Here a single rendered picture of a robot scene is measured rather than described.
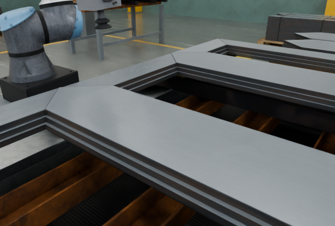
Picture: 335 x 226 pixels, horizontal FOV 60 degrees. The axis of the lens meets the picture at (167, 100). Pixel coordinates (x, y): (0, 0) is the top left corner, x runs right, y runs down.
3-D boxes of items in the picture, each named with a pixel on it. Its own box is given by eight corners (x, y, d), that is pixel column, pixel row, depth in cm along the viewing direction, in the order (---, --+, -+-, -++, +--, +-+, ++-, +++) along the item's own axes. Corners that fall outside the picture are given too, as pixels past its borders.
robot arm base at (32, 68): (2, 78, 104) (-6, 52, 100) (41, 66, 115) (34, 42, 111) (24, 86, 96) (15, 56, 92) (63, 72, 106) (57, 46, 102)
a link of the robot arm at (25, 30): (4, 49, 103) (-8, 9, 97) (44, 42, 109) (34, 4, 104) (9, 56, 94) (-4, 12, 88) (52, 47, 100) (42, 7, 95)
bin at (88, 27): (99, 34, 603) (96, 5, 581) (86, 38, 566) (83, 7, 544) (75, 32, 624) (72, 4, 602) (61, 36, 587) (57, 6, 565)
